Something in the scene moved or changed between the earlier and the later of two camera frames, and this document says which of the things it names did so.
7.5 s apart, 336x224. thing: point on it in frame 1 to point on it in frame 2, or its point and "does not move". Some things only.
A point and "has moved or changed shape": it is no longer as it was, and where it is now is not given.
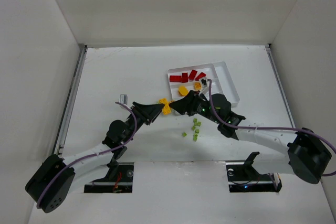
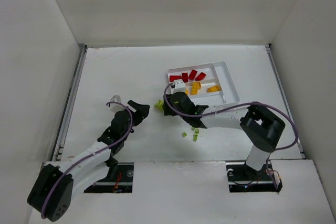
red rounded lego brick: x=200 y=75 does not move
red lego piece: x=182 y=78 does not move
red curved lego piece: x=192 y=74 does not move
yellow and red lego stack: x=167 y=109 has moved or changed shape
